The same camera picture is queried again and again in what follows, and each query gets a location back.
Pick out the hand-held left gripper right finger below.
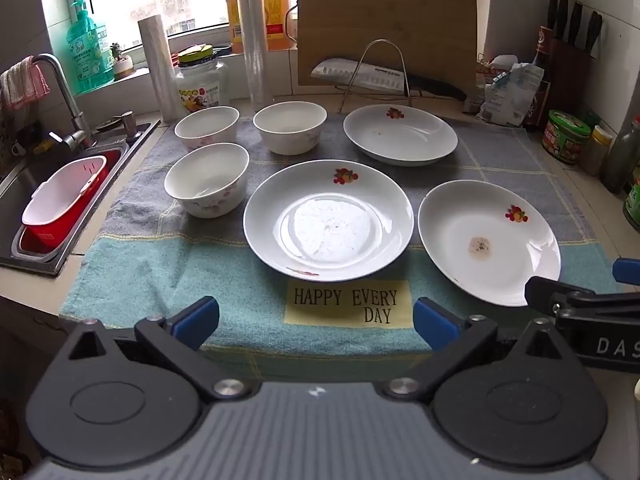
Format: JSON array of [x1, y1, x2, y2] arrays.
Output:
[[382, 297, 571, 402]]

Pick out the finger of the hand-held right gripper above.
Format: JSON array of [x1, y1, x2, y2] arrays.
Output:
[[612, 257, 640, 286], [524, 276, 640, 317]]

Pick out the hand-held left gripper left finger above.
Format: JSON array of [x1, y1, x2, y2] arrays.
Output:
[[64, 296, 258, 403]]

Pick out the white plate with brown stain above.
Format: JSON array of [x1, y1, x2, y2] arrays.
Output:
[[418, 180, 562, 307]]

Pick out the white floral bowl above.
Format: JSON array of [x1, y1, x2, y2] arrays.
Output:
[[253, 102, 327, 156], [174, 106, 240, 153], [164, 142, 250, 219]]

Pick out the white plate two fruit prints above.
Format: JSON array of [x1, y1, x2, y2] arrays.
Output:
[[243, 159, 415, 282]]

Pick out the white plate with fruit print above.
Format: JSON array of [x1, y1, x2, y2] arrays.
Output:
[[343, 105, 459, 167]]

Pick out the glass jar with green label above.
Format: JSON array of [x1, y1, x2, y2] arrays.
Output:
[[622, 165, 640, 233]]

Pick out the grey and teal checked cloth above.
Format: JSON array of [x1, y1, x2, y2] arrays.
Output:
[[59, 112, 626, 383]]

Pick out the clear glass bottle red cap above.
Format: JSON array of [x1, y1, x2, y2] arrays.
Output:
[[600, 116, 640, 195]]

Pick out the spice jar with yellow lid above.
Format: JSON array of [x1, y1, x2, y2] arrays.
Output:
[[580, 125, 615, 177]]

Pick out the sauce jar with green lid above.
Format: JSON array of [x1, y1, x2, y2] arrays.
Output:
[[542, 110, 593, 166]]

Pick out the red plastic basin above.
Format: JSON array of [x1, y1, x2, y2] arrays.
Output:
[[22, 155, 111, 251]]

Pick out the white plastic colander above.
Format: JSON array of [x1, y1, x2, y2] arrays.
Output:
[[21, 156, 108, 226]]

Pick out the white crumpled bag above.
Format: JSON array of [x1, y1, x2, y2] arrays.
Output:
[[475, 62, 545, 128]]

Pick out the dark wooden knife block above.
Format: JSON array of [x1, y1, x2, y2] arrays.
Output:
[[545, 0, 603, 121]]

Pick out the steel sink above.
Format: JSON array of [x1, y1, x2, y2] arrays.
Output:
[[0, 120, 161, 278]]

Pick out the red and white packet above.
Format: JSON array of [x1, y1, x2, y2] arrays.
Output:
[[475, 52, 518, 91]]

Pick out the glass jar with yellow-green lid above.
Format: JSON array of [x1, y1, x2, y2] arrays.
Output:
[[173, 45, 231, 113]]

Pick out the dark soy sauce bottle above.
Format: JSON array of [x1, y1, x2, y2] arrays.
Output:
[[522, 25, 553, 128]]

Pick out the metal faucet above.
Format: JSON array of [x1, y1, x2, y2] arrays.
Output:
[[30, 53, 96, 151]]

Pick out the short roll of plastic bags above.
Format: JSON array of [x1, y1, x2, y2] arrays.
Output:
[[137, 15, 187, 122]]

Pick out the small potted plant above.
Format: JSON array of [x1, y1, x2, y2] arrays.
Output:
[[109, 42, 137, 81]]

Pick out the green detergent pump bottle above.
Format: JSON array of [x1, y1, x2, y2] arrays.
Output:
[[66, 0, 116, 95]]

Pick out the tall roll of plastic bags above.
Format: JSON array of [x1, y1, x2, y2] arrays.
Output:
[[235, 0, 275, 111]]

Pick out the pink dish cloth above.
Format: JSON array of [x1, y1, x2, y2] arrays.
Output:
[[0, 57, 51, 111]]

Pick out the orange cooking oil bottle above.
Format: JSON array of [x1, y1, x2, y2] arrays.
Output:
[[226, 0, 296, 53]]

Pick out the wooden cutting board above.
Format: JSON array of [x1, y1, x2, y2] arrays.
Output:
[[297, 0, 478, 101]]

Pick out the kitchen knife with black handle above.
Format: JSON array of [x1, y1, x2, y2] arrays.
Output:
[[310, 58, 468, 103]]

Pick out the metal wire rack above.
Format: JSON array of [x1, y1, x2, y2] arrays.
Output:
[[336, 39, 426, 115]]

